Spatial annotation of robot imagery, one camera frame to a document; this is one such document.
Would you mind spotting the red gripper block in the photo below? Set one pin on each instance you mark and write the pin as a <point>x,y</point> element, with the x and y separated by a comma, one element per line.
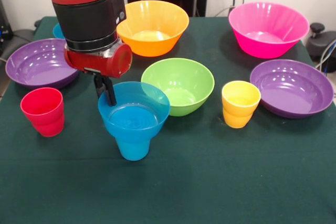
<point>94,64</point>

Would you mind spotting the small blue plastic bowl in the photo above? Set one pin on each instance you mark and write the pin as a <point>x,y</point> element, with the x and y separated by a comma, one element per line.
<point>58,31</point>
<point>134,129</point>

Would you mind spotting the blue plastic cup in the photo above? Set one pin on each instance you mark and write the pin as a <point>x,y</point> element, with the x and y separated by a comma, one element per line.
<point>134,150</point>

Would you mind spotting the orange plastic bowl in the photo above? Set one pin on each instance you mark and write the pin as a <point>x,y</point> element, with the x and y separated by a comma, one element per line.
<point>157,22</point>

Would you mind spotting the green plastic bowl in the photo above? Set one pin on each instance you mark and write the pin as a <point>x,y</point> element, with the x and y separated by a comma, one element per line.
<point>191,77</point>

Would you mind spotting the pink plastic bowl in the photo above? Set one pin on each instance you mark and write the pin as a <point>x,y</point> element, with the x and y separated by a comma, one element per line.
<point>266,45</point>

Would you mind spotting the red plastic cup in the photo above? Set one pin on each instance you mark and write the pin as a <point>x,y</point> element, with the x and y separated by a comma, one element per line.
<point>46,121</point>

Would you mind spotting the purple plastic bowl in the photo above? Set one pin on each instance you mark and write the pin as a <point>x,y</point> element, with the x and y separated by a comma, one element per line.
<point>291,95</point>
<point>36,69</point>

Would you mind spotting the small black table clamp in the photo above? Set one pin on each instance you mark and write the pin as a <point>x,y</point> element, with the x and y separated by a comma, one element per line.
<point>38,22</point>

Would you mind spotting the grey rounded base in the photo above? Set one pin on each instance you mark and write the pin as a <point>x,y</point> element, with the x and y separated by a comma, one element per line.
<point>22,37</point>

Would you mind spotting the dark green tablecloth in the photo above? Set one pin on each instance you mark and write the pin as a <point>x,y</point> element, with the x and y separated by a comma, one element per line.
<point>168,182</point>

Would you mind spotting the black equipment box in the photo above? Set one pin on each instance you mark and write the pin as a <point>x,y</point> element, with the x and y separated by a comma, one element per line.
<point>4,30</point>

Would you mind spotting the yellow plastic cup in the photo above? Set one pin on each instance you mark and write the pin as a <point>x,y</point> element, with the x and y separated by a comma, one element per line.
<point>237,116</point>

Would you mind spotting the black clamp with knob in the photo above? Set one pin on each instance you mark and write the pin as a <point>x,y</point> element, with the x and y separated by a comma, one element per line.
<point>321,41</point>

